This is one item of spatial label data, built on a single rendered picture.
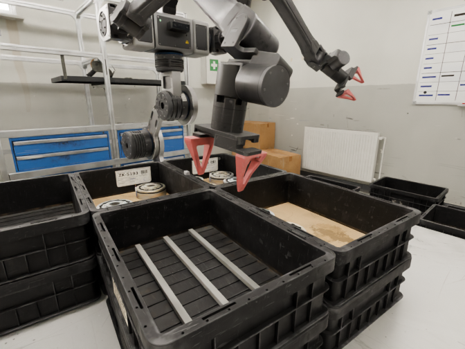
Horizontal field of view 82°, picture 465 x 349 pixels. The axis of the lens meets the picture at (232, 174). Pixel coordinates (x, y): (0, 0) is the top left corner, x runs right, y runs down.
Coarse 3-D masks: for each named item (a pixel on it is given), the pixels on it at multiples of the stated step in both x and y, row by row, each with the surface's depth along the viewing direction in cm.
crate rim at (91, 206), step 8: (104, 168) 94; (112, 168) 95; (120, 168) 96; (168, 168) 95; (184, 176) 85; (80, 184) 77; (200, 184) 77; (88, 192) 70; (184, 192) 71; (88, 200) 65; (144, 200) 65; (96, 208) 60; (104, 208) 60
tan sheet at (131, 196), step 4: (132, 192) 100; (112, 196) 96; (116, 196) 96; (120, 196) 96; (124, 196) 96; (128, 196) 96; (132, 196) 96; (96, 200) 92; (100, 200) 92; (104, 200) 92; (108, 200) 92; (132, 200) 92; (136, 200) 92; (96, 204) 89
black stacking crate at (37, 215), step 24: (0, 192) 79; (24, 192) 82; (48, 192) 85; (72, 192) 82; (0, 216) 80; (24, 216) 80; (48, 216) 80; (24, 240) 53; (48, 240) 55; (72, 240) 58; (0, 264) 52; (24, 264) 54; (48, 264) 56
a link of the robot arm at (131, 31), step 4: (128, 20) 92; (124, 24) 93; (128, 24) 93; (132, 24) 93; (136, 24) 94; (124, 28) 95; (128, 28) 94; (132, 28) 94; (136, 28) 95; (140, 28) 95; (128, 32) 96; (132, 32) 96; (136, 32) 96; (128, 36) 98; (132, 36) 98
